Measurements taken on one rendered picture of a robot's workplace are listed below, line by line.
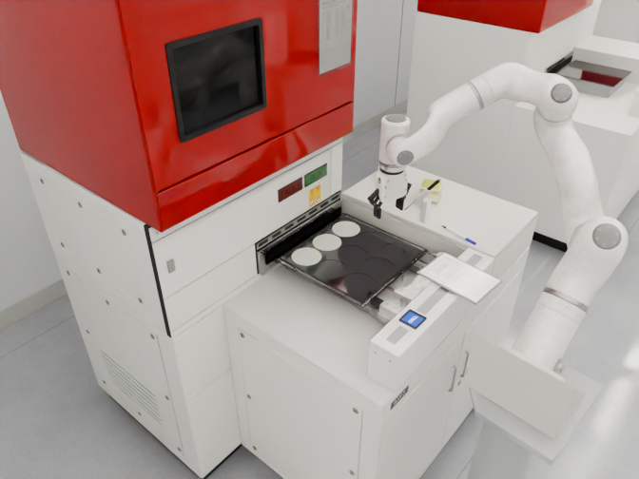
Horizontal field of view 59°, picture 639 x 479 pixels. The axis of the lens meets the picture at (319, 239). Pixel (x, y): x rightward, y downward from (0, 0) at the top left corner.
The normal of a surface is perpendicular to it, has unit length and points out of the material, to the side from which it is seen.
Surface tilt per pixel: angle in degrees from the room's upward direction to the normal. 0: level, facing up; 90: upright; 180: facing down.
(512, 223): 0
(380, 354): 90
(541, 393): 90
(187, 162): 90
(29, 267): 90
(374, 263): 0
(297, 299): 0
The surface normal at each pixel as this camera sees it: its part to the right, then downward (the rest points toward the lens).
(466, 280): 0.00, -0.82
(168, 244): 0.76, 0.37
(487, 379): -0.68, 0.42
